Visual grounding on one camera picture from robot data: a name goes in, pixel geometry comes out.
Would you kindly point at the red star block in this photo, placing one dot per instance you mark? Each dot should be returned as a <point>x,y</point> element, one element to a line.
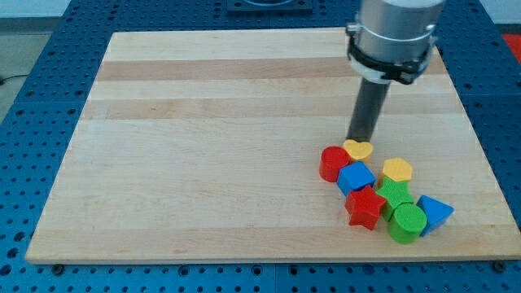
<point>364,207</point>

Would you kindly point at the black cylindrical pointer tool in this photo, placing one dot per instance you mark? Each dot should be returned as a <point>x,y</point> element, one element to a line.
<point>369,103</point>

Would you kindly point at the yellow hexagon block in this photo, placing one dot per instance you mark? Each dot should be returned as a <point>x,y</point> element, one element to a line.
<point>396,169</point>

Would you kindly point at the light wooden board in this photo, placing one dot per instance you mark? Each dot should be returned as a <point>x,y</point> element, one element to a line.
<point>204,147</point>

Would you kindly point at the red cylinder block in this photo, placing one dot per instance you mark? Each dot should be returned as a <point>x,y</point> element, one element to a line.
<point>332,159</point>

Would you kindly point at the blue cube block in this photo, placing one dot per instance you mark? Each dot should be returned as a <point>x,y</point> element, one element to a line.
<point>354,177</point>

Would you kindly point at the blue triangle block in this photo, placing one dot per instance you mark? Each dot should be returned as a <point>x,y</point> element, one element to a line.
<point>437,213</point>

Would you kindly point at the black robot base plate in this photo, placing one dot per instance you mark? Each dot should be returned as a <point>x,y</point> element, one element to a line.
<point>239,7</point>

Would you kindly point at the green star block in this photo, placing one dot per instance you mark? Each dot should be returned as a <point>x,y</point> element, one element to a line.
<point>396,193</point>

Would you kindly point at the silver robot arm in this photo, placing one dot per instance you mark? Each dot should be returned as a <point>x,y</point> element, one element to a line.
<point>392,40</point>

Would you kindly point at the green cylinder block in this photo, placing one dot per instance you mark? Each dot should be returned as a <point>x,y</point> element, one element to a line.
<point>407,223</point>

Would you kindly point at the yellow heart block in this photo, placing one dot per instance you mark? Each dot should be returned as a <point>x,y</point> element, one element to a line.
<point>358,151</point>

